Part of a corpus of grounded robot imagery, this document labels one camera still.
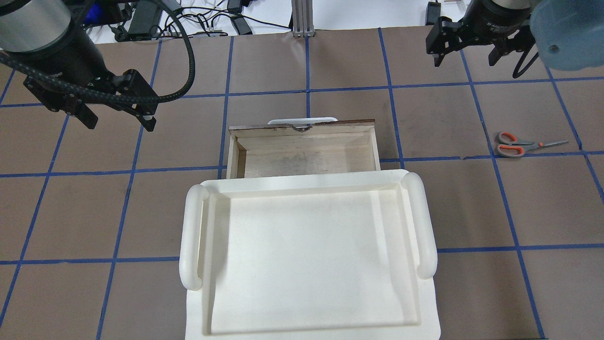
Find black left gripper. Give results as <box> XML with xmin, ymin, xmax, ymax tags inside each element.
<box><xmin>23</xmin><ymin>69</ymin><xmax>159</xmax><ymax>132</ymax></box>

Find grey orange scissors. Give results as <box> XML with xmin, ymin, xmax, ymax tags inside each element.
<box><xmin>495</xmin><ymin>131</ymin><xmax>568</xmax><ymax>158</ymax></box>

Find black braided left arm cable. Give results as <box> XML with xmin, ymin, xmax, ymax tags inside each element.
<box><xmin>0</xmin><ymin>0</ymin><xmax>196</xmax><ymax>105</ymax></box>

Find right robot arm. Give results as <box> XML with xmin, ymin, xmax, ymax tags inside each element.
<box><xmin>425</xmin><ymin>0</ymin><xmax>604</xmax><ymax>79</ymax></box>

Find black power adapter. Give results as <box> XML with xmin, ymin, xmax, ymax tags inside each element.
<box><xmin>127</xmin><ymin>0</ymin><xmax>163</xmax><ymax>41</ymax></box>

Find white plastic tray cabinet top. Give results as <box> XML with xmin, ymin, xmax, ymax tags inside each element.
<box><xmin>179</xmin><ymin>170</ymin><xmax>441</xmax><ymax>340</ymax></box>

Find aluminium frame post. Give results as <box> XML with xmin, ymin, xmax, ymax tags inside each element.
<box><xmin>291</xmin><ymin>0</ymin><xmax>315</xmax><ymax>37</ymax></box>

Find wooden drawer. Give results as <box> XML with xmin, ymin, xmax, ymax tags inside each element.
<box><xmin>225</xmin><ymin>118</ymin><xmax>380</xmax><ymax>179</ymax></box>

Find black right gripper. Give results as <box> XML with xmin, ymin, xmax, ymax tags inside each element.
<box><xmin>426</xmin><ymin>9</ymin><xmax>536</xmax><ymax>67</ymax></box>

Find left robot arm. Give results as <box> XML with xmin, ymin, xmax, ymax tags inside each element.
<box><xmin>0</xmin><ymin>0</ymin><xmax>158</xmax><ymax>131</ymax></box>

